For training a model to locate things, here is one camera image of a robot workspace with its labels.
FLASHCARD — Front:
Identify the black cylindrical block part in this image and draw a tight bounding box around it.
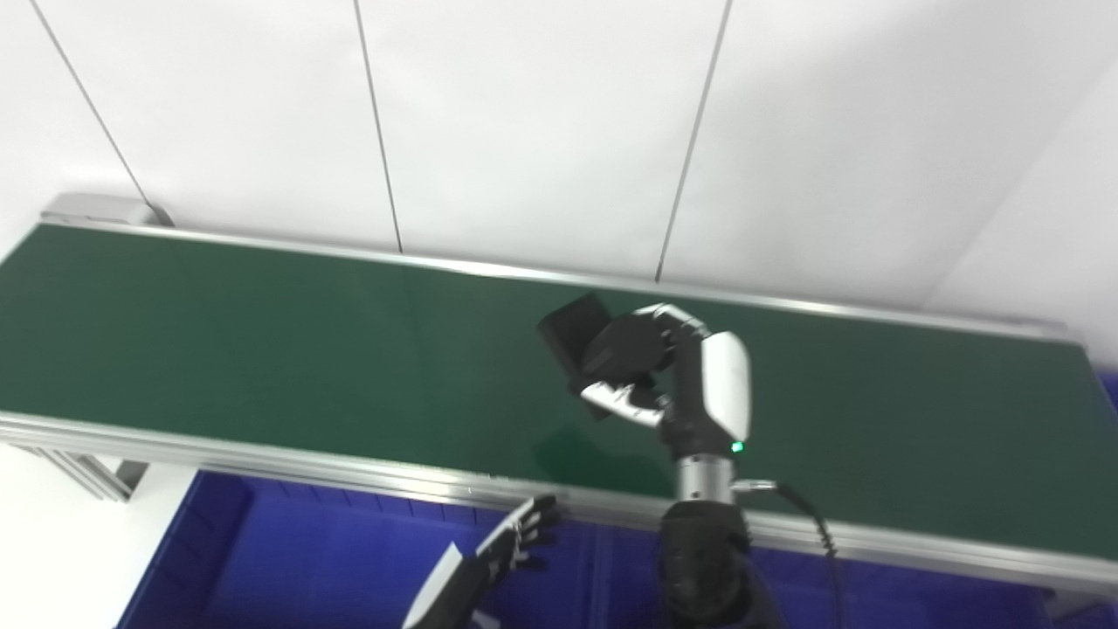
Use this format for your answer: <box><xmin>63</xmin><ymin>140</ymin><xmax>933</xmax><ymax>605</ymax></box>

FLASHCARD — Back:
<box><xmin>535</xmin><ymin>293</ymin><xmax>614</xmax><ymax>422</ymax></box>

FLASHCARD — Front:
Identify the green conveyor belt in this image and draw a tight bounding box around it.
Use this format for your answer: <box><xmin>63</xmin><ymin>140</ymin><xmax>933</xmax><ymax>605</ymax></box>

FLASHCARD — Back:
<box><xmin>0</xmin><ymin>214</ymin><xmax>1118</xmax><ymax>600</ymax></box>
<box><xmin>0</xmin><ymin>225</ymin><xmax>1118</xmax><ymax>561</ymax></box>

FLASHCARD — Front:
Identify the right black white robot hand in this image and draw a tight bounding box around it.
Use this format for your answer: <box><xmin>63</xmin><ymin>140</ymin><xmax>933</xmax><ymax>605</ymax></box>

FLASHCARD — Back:
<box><xmin>576</xmin><ymin>302</ymin><xmax>755</xmax><ymax>460</ymax></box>

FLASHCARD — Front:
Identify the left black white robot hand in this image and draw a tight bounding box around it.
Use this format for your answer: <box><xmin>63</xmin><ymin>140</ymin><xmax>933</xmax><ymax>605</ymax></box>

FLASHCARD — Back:
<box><xmin>401</xmin><ymin>494</ymin><xmax>565</xmax><ymax>629</ymax></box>

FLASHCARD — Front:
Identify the aluminium conveyor leg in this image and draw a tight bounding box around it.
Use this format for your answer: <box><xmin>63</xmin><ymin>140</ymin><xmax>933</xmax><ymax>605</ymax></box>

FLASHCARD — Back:
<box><xmin>16</xmin><ymin>445</ymin><xmax>150</xmax><ymax>504</ymax></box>

